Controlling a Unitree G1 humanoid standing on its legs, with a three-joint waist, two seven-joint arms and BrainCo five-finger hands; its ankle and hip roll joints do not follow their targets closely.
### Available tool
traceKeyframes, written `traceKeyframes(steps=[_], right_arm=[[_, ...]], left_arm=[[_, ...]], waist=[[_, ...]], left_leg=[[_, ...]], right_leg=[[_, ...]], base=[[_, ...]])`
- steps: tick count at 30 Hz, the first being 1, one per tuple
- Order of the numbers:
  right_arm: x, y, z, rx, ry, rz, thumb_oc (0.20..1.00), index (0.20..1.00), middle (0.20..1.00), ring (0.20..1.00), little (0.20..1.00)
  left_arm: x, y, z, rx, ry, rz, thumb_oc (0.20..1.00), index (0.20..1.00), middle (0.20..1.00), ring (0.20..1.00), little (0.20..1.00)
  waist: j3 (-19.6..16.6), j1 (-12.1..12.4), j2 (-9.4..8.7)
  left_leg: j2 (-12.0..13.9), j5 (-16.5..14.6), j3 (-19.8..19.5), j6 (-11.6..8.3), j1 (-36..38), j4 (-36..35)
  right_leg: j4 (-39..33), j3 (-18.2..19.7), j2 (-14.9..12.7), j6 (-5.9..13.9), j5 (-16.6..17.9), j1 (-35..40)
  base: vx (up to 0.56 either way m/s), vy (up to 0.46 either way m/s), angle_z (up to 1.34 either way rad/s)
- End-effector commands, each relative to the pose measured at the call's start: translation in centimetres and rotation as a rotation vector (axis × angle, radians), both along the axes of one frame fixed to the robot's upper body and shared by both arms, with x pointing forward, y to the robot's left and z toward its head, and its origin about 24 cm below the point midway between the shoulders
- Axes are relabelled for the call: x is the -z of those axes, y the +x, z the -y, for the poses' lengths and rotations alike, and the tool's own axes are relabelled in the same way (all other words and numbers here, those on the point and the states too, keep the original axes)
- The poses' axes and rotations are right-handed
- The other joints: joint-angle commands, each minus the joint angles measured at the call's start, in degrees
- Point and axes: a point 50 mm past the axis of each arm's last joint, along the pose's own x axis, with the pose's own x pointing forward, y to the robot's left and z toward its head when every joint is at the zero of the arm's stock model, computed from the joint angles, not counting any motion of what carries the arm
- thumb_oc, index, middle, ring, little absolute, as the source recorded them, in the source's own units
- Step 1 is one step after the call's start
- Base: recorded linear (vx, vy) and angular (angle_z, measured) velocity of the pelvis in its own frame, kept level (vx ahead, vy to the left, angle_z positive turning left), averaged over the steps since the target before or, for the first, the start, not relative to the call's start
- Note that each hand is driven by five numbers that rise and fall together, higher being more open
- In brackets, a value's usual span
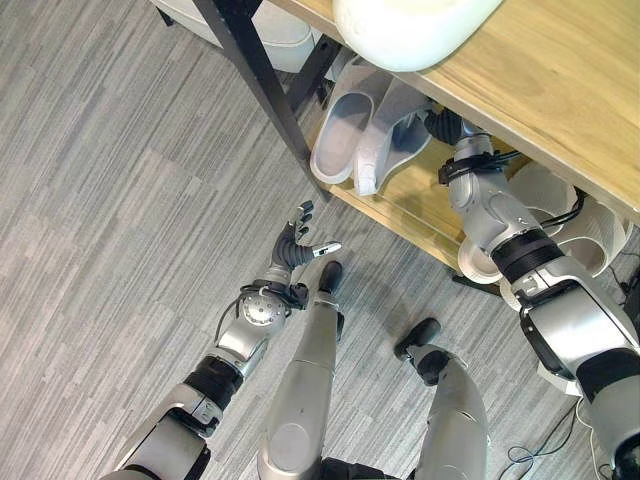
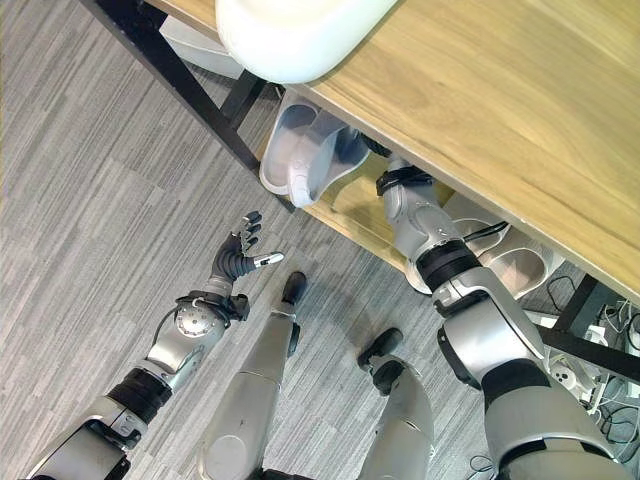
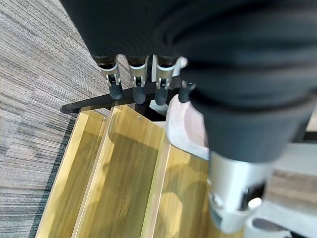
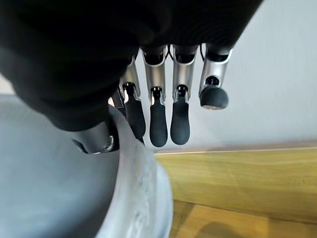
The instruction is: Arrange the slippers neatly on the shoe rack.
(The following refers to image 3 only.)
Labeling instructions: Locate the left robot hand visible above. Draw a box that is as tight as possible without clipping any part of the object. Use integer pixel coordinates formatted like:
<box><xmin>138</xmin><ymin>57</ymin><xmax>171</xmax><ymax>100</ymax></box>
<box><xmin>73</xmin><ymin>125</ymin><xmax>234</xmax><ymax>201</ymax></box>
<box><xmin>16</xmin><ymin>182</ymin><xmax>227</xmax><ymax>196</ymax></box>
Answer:
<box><xmin>60</xmin><ymin>0</ymin><xmax>317</xmax><ymax>234</ymax></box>

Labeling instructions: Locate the pink slipper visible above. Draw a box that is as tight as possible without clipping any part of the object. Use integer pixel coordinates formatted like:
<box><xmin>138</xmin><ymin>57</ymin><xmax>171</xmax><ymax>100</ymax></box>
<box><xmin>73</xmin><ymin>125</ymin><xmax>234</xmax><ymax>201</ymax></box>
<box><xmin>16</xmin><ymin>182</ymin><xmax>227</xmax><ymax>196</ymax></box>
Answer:
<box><xmin>165</xmin><ymin>94</ymin><xmax>211</xmax><ymax>161</ymax></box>

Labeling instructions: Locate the white slipper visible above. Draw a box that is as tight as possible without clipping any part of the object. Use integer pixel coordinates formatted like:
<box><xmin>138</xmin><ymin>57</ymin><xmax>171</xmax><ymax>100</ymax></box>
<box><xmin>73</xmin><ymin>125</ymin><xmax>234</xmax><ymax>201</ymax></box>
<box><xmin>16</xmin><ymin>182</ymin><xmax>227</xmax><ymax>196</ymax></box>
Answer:
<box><xmin>149</xmin><ymin>100</ymin><xmax>171</xmax><ymax>114</ymax></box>
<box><xmin>244</xmin><ymin>212</ymin><xmax>294</xmax><ymax>238</ymax></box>

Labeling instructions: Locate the wooden shoe rack black frame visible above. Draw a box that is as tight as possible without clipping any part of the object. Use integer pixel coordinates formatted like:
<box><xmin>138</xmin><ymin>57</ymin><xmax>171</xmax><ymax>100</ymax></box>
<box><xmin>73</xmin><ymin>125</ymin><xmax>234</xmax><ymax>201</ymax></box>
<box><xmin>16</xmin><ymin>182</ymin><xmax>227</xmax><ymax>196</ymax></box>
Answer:
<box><xmin>29</xmin><ymin>87</ymin><xmax>246</xmax><ymax>238</ymax></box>

